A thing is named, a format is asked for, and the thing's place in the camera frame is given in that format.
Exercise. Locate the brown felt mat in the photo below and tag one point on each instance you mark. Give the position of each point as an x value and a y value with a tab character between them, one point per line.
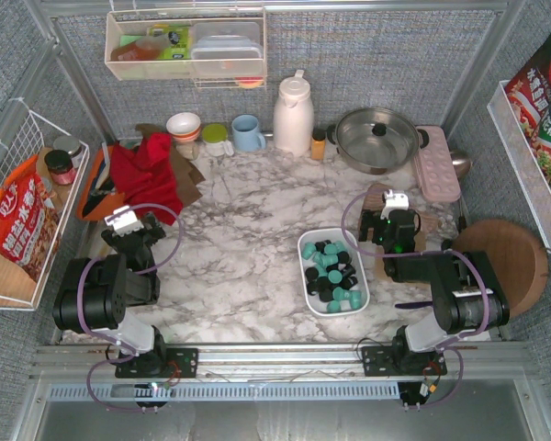
186	176

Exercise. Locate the orange tray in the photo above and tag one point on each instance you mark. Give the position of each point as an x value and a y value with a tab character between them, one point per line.
96	203

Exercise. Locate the striped brown mat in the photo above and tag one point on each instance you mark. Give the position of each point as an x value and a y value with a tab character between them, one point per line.
431	222

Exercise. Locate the steel pot with lid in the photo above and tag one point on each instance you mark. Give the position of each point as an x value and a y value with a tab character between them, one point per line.
376	140

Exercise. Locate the red cloth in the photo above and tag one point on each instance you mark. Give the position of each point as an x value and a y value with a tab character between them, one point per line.
146	175

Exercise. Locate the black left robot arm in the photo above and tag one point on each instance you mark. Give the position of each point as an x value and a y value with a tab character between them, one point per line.
96	300

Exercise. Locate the white thermos jug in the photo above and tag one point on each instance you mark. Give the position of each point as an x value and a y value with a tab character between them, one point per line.
293	115

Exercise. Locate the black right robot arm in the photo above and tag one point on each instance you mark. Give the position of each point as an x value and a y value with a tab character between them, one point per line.
467	298

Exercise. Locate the pink egg tray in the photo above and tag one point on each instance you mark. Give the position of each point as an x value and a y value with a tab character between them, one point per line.
433	167

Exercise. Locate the orange snack bag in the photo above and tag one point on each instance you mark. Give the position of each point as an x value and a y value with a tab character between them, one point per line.
27	222

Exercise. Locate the small dark jar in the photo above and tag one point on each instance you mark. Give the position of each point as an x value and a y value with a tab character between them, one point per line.
72	146

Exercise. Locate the metal ladle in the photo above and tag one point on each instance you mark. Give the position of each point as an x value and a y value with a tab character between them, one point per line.
461	162

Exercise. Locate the red jam jar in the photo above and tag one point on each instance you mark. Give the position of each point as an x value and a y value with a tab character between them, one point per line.
60	167

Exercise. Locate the small glass jar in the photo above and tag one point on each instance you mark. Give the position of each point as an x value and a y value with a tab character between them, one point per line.
189	150

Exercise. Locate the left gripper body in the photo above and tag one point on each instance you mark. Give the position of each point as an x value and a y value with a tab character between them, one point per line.
146	228

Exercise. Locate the white storage basket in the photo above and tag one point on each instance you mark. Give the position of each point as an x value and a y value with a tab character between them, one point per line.
333	235

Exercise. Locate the white mesh side basket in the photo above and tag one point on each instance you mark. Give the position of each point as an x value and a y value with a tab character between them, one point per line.
531	180

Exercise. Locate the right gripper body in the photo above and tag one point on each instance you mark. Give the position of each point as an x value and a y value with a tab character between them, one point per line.
370	220

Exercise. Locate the glass jar green lid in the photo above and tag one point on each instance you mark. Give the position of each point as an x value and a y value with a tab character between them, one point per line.
215	138

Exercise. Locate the white orange striped bowl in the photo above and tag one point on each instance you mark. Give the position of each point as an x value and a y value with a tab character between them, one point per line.
184	126

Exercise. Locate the yellow spice bottle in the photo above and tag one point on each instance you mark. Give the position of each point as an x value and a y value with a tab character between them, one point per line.
318	144

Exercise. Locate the white wire corner shelf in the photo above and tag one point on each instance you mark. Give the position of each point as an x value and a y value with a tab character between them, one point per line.
18	292

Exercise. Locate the round wooden cutting board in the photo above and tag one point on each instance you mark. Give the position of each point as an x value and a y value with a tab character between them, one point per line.
518	258

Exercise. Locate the teal coffee capsule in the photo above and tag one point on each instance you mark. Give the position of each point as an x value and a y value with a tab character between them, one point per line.
344	295
328	259
355	300
335	276
330	249
334	307
308	251
322	272
340	247

